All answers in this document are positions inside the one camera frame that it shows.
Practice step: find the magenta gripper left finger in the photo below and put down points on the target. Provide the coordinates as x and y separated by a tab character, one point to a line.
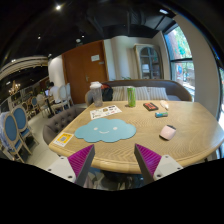
75	167

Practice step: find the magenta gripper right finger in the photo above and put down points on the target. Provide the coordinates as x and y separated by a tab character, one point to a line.
154	166

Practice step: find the pink computer mouse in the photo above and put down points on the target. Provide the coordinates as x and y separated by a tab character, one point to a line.
168	132

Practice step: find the blue cloud mouse pad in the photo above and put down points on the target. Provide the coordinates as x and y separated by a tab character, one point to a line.
106	130

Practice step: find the yellow QR code sticker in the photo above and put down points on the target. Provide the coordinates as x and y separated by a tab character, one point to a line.
63	139

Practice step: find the teal small pack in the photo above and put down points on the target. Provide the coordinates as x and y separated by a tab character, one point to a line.
161	114

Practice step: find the black red small box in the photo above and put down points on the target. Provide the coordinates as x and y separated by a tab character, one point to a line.
150	106

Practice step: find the printed paper menu sheet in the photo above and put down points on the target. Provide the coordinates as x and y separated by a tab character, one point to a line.
103	112

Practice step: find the white small object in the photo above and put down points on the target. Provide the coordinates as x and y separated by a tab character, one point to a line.
164	104

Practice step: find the green drink can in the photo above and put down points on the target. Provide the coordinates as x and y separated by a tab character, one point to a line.
131	96

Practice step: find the striped cushion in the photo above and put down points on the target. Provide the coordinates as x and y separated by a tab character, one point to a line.
120	93

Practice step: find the black bag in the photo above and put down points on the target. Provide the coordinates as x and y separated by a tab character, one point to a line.
107	92

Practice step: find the seated person in white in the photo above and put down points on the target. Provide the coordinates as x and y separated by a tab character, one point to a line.
54	92

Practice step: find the blue cushioned chair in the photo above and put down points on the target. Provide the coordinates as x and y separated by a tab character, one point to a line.
12	135

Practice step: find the clear plastic tumbler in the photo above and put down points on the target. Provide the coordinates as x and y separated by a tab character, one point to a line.
95	89

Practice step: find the glass display cabinet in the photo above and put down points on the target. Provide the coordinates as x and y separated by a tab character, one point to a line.
149	61

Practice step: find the wooden door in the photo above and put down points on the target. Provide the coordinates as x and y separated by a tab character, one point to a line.
82	66

